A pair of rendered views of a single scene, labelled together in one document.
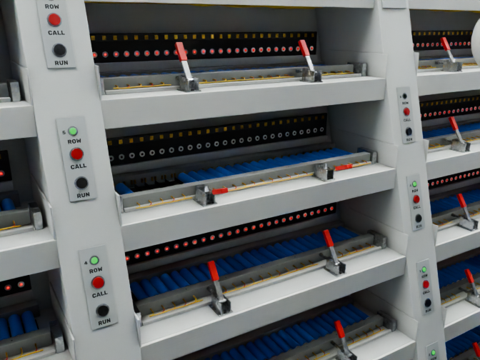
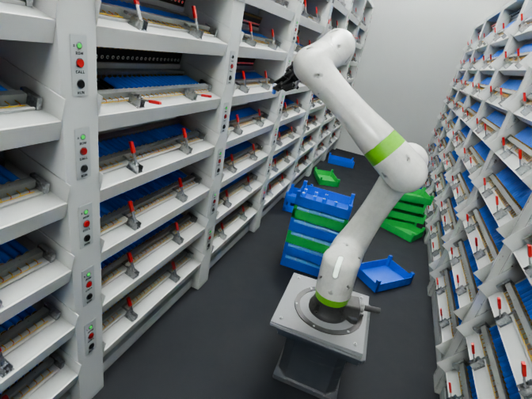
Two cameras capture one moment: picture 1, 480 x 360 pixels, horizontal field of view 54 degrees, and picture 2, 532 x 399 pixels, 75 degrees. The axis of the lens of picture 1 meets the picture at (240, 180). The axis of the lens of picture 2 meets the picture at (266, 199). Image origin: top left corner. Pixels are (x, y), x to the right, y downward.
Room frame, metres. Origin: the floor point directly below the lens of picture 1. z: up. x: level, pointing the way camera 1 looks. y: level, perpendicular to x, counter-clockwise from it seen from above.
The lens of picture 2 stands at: (-0.15, 0.43, 1.17)
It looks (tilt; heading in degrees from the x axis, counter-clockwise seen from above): 24 degrees down; 316
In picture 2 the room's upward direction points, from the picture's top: 11 degrees clockwise
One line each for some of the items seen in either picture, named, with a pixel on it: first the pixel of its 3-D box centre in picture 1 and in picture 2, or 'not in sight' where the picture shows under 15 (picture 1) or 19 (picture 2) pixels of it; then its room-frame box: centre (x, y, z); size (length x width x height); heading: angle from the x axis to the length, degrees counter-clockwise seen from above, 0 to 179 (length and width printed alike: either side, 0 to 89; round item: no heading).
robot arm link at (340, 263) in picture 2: not in sight; (337, 273); (0.41, -0.52, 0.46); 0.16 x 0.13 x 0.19; 117
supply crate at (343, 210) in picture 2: not in sight; (324, 199); (0.93, -1.04, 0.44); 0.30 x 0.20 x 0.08; 33
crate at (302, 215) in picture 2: not in sight; (321, 211); (0.93, -1.04, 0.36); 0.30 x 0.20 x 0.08; 33
